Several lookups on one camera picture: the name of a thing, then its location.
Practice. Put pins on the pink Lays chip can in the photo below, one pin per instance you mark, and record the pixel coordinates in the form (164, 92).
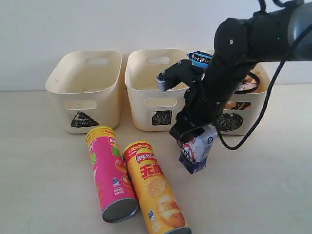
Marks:
(116, 195)

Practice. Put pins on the orange instant noodle bag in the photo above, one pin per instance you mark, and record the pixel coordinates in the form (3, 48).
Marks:
(249, 85)

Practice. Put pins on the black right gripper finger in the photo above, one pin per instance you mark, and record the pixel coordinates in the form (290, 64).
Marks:
(183, 131)
(182, 71)

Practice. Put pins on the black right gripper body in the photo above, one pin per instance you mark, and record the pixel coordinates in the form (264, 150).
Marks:
(210, 89)

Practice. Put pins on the cream bin square mark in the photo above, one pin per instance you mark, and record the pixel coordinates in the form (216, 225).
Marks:
(152, 109)

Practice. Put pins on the white blue milk carton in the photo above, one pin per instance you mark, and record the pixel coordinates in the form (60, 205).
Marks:
(194, 154)

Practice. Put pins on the cream bin triangle mark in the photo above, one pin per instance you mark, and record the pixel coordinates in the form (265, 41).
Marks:
(85, 91)

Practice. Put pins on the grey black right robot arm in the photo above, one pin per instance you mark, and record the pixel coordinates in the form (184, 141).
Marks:
(239, 45)

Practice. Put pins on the blue instant noodle bag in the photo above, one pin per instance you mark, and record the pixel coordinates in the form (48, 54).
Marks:
(200, 59)

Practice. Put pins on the cream bin circle mark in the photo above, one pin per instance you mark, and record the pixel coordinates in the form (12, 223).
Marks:
(238, 122)

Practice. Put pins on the yellow Lays chip can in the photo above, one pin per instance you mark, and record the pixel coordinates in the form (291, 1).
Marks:
(159, 207)

